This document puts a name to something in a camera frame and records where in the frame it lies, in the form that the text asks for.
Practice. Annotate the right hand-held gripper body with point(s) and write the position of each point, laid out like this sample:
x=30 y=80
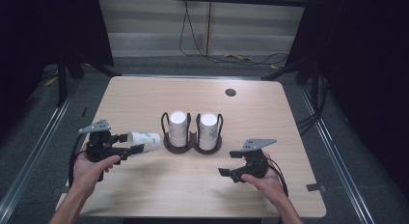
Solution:
x=255 y=164

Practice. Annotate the dark brown double cup holder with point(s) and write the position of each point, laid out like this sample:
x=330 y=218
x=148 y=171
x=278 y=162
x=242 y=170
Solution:
x=193 y=144

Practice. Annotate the grey tape strip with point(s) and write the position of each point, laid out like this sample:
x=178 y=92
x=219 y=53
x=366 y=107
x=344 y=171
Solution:
x=315 y=187
x=59 y=190

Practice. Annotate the black metal stand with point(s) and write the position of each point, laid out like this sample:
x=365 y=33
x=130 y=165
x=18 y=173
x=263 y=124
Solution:
x=289 y=68
x=61 y=82

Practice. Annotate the white paper cup stack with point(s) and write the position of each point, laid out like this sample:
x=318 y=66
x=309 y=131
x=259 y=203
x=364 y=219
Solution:
x=208 y=130
x=177 y=127

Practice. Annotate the dark curtain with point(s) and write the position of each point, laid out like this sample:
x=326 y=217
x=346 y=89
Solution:
x=38 y=31
x=363 y=56

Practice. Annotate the yellow floor scrap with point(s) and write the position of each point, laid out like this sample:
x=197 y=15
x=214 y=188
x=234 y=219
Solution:
x=51 y=81
x=238 y=57

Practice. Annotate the printed white paper cup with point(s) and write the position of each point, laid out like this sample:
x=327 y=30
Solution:
x=146 y=141

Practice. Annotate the person's right hand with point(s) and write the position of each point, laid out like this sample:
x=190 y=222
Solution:
x=268 y=185

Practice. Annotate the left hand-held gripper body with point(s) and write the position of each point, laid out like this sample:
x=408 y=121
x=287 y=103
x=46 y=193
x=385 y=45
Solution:
x=98 y=146

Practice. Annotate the silver floor rail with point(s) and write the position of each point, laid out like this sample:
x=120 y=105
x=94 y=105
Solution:
x=41 y=140
x=334 y=153

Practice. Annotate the grey table grommet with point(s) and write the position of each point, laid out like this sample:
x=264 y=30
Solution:
x=230 y=92

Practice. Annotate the person's left hand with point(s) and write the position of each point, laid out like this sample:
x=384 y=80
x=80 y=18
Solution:
x=85 y=174

